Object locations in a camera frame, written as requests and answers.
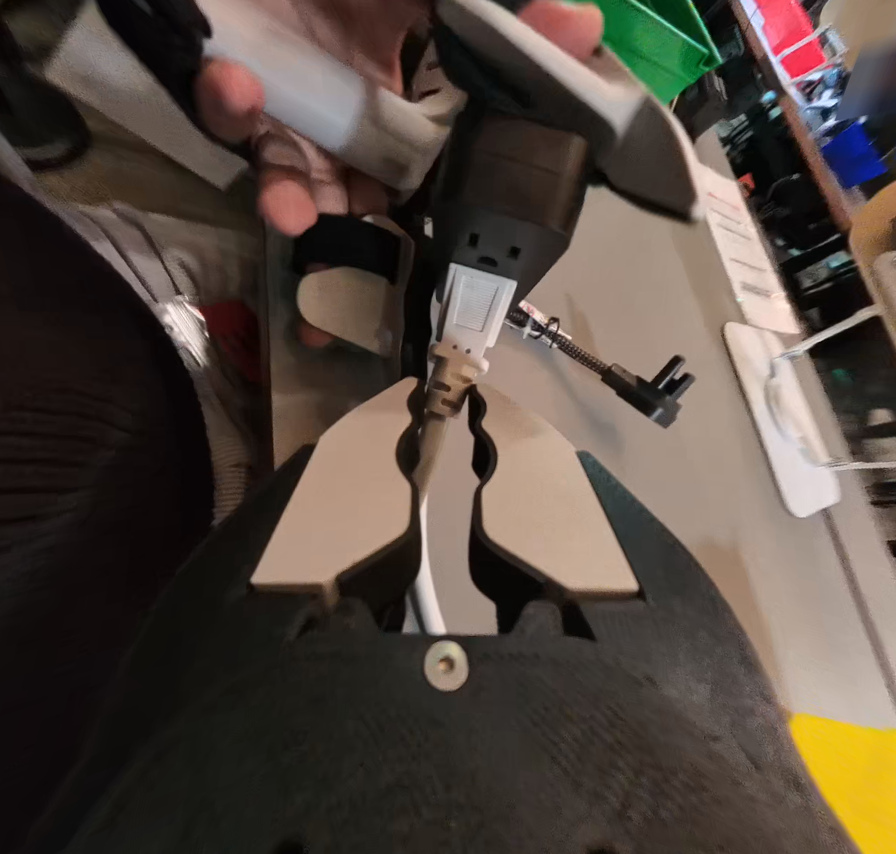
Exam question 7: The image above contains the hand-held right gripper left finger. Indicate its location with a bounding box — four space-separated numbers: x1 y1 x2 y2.
248 377 423 597

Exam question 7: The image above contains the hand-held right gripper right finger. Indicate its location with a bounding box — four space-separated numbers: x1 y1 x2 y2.
468 384 643 599

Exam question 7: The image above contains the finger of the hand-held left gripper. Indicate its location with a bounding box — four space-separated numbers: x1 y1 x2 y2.
435 0 703 222

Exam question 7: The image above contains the black power strip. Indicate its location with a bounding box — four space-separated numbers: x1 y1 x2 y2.
428 114 590 297

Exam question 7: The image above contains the white cable with plug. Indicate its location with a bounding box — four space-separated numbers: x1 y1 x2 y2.
405 261 520 636

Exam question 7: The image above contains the grey desk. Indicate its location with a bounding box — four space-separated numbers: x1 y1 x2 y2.
262 126 896 729

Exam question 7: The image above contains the green plastic bin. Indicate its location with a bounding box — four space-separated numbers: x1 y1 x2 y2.
517 0 723 105

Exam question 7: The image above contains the wooden background table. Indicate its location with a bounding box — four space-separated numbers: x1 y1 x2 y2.
710 0 858 229

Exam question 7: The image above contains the red box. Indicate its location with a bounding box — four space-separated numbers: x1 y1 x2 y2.
751 0 828 80

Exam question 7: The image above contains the printed instruction sheet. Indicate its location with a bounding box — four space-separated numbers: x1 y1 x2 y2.
702 167 801 336

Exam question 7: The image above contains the small blue bin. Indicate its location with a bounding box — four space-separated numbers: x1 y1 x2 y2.
821 118 889 190

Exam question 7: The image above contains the instruction sign stand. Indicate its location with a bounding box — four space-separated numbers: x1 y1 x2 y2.
723 249 896 519

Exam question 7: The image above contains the yellow plastic bin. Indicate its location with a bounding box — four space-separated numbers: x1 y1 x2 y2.
787 713 896 854

